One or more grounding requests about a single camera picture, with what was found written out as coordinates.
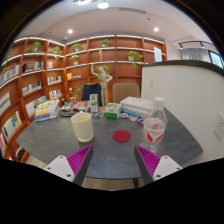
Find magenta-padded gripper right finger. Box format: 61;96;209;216
133;144;184;186

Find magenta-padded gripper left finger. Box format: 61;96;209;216
43;144;95;187

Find clear plastic water bottle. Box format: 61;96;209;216
139;96;169;154

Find cream plastic cup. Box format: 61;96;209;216
70;112;95;143

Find flat round red coaster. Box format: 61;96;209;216
112;129;132;144

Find white book stack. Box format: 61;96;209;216
119;96;155;118

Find colourful book stack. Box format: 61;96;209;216
33;99;61;123

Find tall white green carton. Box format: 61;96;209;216
89;93;100;113

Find green white box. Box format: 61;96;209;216
104;102;122;120

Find dark blue chair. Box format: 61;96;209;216
80;82;103;103

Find white partition counter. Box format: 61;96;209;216
140;59;224;166

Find beige chair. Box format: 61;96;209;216
111;82;141;104

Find wooden artist mannequin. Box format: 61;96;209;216
90;63;114;108

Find round ceiling lights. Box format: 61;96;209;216
66;0;160;35

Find wooden wall shelf unit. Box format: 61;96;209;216
0;34;168;164

